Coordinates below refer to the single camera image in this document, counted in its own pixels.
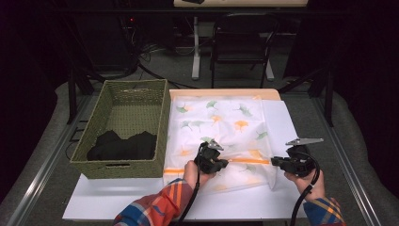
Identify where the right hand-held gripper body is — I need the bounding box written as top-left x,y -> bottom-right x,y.
280,137 -> 325,177

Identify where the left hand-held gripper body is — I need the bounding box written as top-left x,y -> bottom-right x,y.
194,139 -> 225,175

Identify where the white leaf-print laundry bag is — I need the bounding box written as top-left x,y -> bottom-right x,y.
163,94 -> 279,193

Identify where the black cloth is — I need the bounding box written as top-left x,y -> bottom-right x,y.
87,130 -> 158,161

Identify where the green woven basket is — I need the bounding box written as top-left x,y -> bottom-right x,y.
69,78 -> 171,179

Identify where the person's left hand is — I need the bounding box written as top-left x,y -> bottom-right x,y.
183,159 -> 217,191

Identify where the person's right hand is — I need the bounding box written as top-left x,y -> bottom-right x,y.
283,169 -> 327,202

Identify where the black metal stand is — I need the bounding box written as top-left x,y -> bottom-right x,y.
277,67 -> 335,128
67,69 -> 95,125

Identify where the wooden desk with white legs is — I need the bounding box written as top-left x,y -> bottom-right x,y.
173,0 -> 310,81

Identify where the white board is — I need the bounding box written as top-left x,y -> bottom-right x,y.
61,99 -> 314,221

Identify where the black device with red light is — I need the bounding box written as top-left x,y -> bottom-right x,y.
123,15 -> 139,32

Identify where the left hand-held gripper cable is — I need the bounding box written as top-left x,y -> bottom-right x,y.
177,147 -> 203,226

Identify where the hand-held gripper cable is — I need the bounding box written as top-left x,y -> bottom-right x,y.
177,147 -> 203,226
289,150 -> 322,226

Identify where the right hand-held gripper cable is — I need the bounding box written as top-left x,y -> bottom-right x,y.
289,150 -> 322,226

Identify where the aluminium rail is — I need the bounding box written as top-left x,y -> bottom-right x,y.
6,93 -> 95,226
311,93 -> 382,226

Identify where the black floor cable bundle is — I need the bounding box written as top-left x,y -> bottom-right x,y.
119,15 -> 196,90

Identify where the thin black cable loop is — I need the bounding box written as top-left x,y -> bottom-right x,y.
65,139 -> 83,159

